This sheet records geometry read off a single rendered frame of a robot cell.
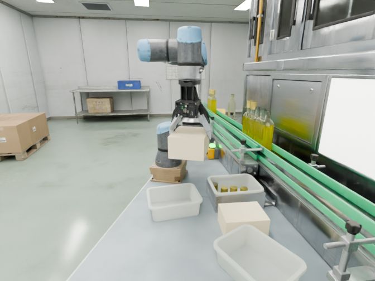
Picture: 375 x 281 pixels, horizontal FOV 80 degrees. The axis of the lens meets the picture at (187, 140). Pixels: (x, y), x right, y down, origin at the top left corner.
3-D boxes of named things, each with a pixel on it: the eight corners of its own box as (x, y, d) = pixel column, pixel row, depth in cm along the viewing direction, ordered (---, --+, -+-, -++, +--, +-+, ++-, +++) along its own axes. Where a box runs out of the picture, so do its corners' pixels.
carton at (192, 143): (168, 158, 75) (167, 136, 73) (179, 144, 90) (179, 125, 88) (203, 161, 73) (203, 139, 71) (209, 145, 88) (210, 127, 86)
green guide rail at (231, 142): (243, 160, 117) (244, 146, 114) (241, 160, 116) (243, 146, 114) (190, 108, 282) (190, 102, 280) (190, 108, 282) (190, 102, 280)
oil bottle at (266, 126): (270, 159, 120) (275, 120, 113) (260, 159, 119) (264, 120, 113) (265, 155, 125) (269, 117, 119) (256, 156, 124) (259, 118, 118)
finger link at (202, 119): (207, 143, 74) (192, 120, 72) (210, 138, 79) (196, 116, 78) (216, 139, 73) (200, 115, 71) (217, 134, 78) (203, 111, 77)
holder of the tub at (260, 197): (275, 207, 100) (277, 192, 97) (215, 212, 96) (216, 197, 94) (258, 188, 116) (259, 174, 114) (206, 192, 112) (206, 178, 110)
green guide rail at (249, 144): (256, 160, 118) (258, 145, 115) (255, 160, 117) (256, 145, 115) (196, 108, 283) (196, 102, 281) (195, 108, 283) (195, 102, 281)
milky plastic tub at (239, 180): (264, 207, 99) (266, 190, 96) (215, 212, 96) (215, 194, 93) (248, 188, 115) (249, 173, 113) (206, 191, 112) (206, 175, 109)
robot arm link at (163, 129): (158, 142, 130) (158, 119, 126) (182, 142, 130) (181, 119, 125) (155, 149, 119) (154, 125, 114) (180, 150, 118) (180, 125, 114)
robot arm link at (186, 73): (180, 66, 75) (204, 66, 73) (180, 80, 76) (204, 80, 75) (174, 66, 68) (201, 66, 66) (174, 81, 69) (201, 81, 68)
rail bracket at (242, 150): (263, 163, 113) (265, 139, 110) (231, 165, 111) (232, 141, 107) (260, 160, 116) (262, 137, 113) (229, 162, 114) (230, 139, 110)
